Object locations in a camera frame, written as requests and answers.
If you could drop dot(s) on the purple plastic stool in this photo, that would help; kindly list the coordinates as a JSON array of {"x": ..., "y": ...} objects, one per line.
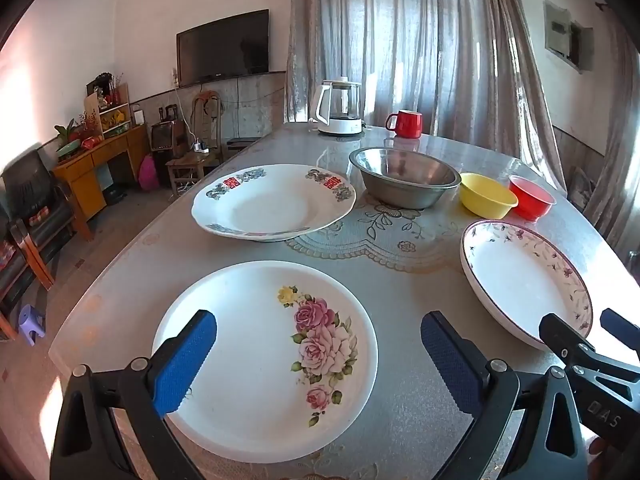
[{"x": 31, "y": 317}]

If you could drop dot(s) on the wooden shelf with ornaments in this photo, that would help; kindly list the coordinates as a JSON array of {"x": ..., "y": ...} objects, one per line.
[{"x": 112, "y": 120}]

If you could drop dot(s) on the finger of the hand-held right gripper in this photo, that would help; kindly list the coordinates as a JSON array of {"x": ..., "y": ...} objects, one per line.
[
  {"x": 565, "y": 335},
  {"x": 622, "y": 332}
]

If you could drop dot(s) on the white power strip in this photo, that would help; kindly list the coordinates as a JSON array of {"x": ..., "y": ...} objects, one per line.
[{"x": 201, "y": 147}]

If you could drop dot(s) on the white plate floral purple rim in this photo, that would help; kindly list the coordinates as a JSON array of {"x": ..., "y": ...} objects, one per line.
[{"x": 515, "y": 275}]

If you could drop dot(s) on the stainless steel bowl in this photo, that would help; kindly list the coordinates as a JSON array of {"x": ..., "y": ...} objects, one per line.
[{"x": 400, "y": 167}]

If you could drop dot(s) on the red plastic bowl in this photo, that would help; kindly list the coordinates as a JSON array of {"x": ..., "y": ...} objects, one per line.
[{"x": 530, "y": 207}]

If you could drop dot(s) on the white plate pink rose print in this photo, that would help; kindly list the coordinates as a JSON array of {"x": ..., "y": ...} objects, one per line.
[{"x": 260, "y": 360}]

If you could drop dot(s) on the white glass electric kettle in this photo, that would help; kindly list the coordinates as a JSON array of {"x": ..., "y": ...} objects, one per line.
[{"x": 340, "y": 122}]

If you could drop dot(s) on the yellow plastic bowl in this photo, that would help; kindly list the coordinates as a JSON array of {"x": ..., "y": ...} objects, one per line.
[{"x": 487, "y": 200}]

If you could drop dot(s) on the small white box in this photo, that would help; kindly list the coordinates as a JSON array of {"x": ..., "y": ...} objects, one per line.
[{"x": 138, "y": 115}]

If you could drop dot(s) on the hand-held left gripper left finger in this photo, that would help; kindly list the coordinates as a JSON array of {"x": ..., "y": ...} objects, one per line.
[{"x": 185, "y": 355}]

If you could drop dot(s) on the orange wooden desk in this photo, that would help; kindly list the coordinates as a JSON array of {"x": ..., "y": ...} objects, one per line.
[{"x": 100, "y": 152}]

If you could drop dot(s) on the pink bag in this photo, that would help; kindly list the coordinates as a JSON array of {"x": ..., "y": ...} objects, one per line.
[{"x": 148, "y": 172}]

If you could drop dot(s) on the red mug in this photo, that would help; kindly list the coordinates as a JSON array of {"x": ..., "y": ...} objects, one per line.
[{"x": 407, "y": 125}]

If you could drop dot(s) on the potted green plant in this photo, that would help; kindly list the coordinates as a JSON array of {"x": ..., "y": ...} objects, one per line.
[{"x": 67, "y": 137}]

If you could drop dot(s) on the grey sheer curtain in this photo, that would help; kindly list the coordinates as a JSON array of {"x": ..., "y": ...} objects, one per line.
[
  {"x": 410, "y": 35},
  {"x": 617, "y": 135}
]

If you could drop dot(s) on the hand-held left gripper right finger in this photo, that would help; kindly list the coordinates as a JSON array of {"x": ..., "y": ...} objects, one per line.
[{"x": 450, "y": 360}]

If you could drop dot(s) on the white plate red blue print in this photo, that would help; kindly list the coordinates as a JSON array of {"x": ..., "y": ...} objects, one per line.
[{"x": 270, "y": 205}]

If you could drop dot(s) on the wooden chair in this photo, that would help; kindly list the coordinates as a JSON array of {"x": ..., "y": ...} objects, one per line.
[{"x": 190, "y": 160}]

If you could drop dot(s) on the grey wall electrical box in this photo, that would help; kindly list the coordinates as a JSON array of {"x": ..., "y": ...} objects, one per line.
[{"x": 556, "y": 30}]

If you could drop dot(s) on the black flat television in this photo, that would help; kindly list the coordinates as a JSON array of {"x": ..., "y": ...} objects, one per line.
[{"x": 222, "y": 50}]

